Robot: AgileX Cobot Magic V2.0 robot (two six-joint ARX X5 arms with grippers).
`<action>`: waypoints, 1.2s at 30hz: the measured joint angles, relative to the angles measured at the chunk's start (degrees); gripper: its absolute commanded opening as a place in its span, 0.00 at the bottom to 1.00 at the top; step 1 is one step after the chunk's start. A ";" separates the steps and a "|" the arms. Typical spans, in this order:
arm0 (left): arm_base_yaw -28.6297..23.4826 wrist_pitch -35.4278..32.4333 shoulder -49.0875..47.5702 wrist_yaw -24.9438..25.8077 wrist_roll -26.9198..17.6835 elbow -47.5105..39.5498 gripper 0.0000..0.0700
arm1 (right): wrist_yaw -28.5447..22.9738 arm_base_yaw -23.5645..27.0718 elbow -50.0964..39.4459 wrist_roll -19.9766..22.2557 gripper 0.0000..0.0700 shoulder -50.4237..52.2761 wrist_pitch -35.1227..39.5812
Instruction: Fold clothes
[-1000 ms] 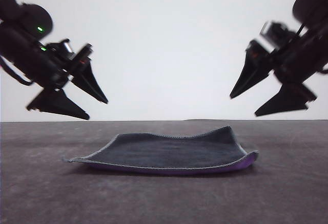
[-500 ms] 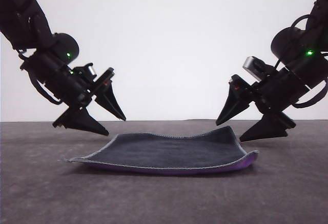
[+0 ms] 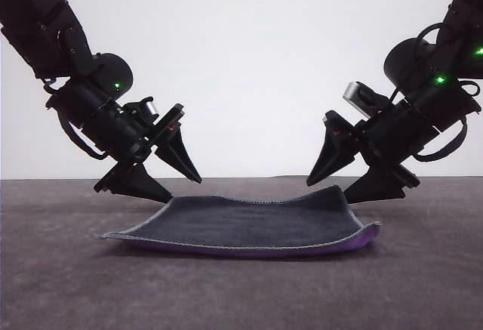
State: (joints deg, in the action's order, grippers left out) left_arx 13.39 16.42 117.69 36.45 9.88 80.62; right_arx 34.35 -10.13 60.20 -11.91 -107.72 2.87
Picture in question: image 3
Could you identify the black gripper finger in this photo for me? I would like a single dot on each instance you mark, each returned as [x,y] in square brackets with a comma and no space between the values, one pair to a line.
[179,156]
[139,186]
[377,188]
[332,152]

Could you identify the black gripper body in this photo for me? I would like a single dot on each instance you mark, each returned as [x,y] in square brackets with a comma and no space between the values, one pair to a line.
[102,122]
[407,126]

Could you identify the purple towel with grey hem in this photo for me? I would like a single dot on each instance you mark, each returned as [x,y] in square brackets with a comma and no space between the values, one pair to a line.
[249,228]

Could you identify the grey table cloth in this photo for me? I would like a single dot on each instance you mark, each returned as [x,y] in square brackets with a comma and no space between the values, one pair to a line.
[241,292]

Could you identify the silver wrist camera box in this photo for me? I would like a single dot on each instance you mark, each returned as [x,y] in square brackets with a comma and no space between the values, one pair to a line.
[356,96]
[149,107]

